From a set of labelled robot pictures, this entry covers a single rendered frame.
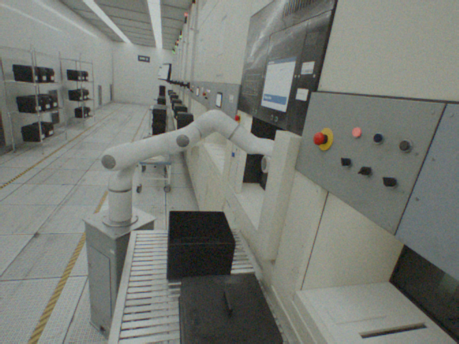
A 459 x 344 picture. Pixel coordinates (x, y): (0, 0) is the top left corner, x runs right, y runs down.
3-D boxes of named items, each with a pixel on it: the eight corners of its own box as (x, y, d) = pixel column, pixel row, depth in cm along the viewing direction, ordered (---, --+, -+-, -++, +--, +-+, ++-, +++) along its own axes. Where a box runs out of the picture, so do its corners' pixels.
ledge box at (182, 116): (175, 126, 415) (176, 110, 407) (192, 128, 422) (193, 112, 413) (175, 130, 387) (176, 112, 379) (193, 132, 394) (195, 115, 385)
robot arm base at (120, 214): (94, 218, 138) (93, 187, 132) (123, 207, 154) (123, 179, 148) (116, 231, 129) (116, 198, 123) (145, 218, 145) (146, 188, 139)
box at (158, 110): (151, 119, 505) (152, 106, 497) (166, 121, 512) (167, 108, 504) (151, 121, 478) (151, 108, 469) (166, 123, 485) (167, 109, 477)
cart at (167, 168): (138, 170, 429) (139, 142, 414) (169, 170, 445) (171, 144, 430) (136, 194, 342) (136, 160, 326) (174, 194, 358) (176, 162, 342)
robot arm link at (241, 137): (246, 114, 110) (300, 155, 112) (235, 128, 124) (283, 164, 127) (235, 128, 106) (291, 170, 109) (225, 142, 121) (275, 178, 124)
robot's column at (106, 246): (88, 322, 160) (81, 218, 136) (126, 295, 184) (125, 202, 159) (116, 348, 148) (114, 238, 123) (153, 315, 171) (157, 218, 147)
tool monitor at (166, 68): (159, 84, 439) (160, 63, 428) (188, 89, 453) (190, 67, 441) (159, 85, 402) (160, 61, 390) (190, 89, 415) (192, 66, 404)
